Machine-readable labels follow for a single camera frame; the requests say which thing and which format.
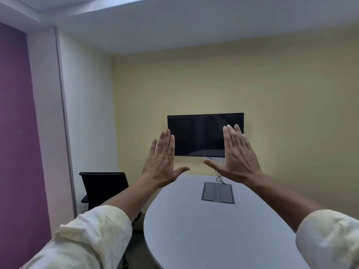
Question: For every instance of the white oval meeting table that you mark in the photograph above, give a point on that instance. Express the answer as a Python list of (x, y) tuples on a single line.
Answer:
[(196, 235)]

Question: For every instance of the black wall-mounted television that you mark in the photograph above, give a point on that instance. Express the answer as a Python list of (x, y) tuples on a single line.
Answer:
[(196, 137)]

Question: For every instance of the person's left white sleeve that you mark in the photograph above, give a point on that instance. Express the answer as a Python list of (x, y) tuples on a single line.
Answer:
[(84, 240)]

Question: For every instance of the person's left forearm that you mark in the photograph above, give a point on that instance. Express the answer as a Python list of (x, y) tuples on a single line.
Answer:
[(131, 196)]

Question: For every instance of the person's right white sleeve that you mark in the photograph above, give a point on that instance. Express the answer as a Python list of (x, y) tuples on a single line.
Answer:
[(328, 243)]

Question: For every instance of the person's right hand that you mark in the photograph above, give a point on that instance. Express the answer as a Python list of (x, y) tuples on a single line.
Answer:
[(238, 162)]

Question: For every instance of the person's left hand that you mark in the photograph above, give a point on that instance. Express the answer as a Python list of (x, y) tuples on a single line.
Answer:
[(161, 165)]

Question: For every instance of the long white socket plate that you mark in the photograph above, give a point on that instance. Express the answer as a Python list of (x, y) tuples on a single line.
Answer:
[(217, 160)]

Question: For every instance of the person's right forearm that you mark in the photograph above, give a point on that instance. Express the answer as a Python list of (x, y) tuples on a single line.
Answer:
[(280, 201)]

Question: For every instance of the black mesh office chair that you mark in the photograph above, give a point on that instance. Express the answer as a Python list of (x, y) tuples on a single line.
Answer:
[(103, 187)]

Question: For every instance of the person's white sleeve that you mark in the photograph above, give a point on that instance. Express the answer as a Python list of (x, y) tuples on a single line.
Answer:
[(84, 240), (328, 243)]

